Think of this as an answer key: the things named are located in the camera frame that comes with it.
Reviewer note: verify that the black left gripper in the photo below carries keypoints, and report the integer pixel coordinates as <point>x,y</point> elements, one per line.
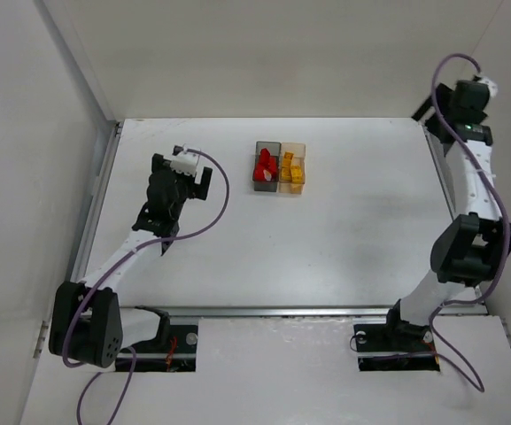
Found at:
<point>203,182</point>

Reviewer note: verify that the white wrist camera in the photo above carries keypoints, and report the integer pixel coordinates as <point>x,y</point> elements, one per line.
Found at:
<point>491,85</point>
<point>184,160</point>

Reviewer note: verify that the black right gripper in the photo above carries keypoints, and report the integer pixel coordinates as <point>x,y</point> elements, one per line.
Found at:
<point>441,94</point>

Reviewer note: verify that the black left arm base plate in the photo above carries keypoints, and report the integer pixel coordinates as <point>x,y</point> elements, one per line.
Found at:
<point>176,353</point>

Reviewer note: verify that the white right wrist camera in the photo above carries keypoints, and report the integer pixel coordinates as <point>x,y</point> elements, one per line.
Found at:
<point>491,85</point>

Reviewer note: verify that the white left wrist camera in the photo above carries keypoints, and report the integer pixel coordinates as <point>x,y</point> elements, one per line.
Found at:
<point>184,160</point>

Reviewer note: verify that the smoky grey plastic container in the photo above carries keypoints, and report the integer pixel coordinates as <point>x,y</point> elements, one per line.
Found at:
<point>274,149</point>

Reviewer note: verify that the yellow lego brick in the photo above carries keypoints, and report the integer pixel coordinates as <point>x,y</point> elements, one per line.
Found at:
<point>285,174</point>
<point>287,158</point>

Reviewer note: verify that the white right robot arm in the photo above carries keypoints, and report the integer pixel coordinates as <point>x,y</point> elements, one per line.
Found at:
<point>468,252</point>

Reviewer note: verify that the clear tan plastic container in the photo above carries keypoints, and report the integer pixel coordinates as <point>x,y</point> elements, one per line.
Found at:
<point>299,151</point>

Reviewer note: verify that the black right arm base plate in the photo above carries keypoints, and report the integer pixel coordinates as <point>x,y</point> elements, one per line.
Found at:
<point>383,348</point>

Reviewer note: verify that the aluminium frame rail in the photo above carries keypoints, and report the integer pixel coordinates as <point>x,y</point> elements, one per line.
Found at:
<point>273,312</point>

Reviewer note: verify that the red yellow lego stack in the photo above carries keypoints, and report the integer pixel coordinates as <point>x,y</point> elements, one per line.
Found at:
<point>262,174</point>

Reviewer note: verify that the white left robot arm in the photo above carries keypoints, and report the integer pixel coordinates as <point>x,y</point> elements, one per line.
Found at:
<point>88,325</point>

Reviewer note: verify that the yellow lego plate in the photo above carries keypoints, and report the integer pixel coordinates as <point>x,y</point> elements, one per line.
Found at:
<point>297,174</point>

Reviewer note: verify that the red lego brick from stack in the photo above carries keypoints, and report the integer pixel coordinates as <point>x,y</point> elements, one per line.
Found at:
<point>264,156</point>

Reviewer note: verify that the red curved lego brick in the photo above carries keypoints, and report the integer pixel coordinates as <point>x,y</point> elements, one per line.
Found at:
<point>272,166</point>

